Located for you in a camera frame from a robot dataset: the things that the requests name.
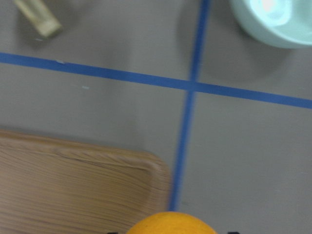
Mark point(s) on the long blue tape line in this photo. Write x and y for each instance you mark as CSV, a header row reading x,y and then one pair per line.
x,y
80,69

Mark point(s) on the mint green bowl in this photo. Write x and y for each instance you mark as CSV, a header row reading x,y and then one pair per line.
x,y
278,23

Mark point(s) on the orange fruit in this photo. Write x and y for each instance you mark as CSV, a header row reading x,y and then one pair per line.
x,y
171,223

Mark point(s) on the wooden dish rack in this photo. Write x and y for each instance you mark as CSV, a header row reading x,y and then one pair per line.
x,y
40,16

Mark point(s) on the wood grain tray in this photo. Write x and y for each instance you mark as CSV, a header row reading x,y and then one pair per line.
x,y
53,186

